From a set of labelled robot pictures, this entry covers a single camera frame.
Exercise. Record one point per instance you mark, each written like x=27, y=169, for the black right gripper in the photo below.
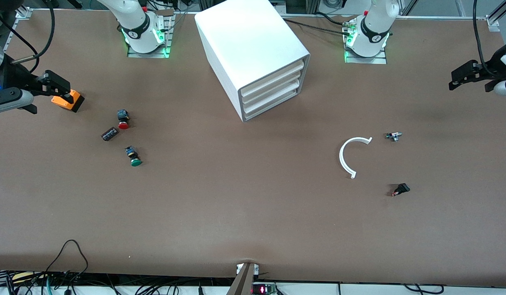
x=16, y=75

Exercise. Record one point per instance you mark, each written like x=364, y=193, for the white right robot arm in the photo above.
x=140, y=24

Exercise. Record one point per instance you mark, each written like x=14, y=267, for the orange and black block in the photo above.
x=66, y=102

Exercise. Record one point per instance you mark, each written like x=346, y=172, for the small black red switch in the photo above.
x=401, y=189

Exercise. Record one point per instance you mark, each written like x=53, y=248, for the small silver metal fitting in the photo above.
x=394, y=136

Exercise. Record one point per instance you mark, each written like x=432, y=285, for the red mushroom push button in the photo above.
x=123, y=125

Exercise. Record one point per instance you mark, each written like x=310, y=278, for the small device red display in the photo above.
x=263, y=289

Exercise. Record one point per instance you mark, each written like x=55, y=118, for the white semicircular plastic clip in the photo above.
x=342, y=157

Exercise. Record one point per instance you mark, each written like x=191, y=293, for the green mushroom push button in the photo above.
x=136, y=162

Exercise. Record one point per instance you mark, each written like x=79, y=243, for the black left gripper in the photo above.
x=493, y=69

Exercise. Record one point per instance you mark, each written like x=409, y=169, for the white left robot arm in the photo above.
x=371, y=28

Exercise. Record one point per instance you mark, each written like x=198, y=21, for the grey camera stand post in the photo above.
x=241, y=280

